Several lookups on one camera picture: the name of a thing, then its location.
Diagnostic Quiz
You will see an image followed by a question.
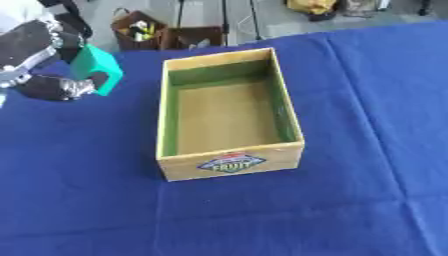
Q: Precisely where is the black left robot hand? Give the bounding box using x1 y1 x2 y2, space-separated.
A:
0 19 98 102

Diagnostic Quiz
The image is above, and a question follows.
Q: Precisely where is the tan cardboard box green inside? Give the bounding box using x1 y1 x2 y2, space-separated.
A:
154 47 307 183

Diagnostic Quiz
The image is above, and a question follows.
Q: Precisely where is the yellow bag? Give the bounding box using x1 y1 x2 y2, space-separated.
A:
285 0 340 16

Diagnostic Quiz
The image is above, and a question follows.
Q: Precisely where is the brown basket with items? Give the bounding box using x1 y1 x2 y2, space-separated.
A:
110 7 170 52

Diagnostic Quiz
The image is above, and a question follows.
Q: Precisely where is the brown open box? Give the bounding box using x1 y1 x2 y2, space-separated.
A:
159 25 228 51

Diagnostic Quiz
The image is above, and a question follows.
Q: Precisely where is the green arch block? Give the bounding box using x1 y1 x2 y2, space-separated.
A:
70 43 126 97

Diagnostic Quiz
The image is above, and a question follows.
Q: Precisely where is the black tripod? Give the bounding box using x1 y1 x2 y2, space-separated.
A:
173 0 266 47

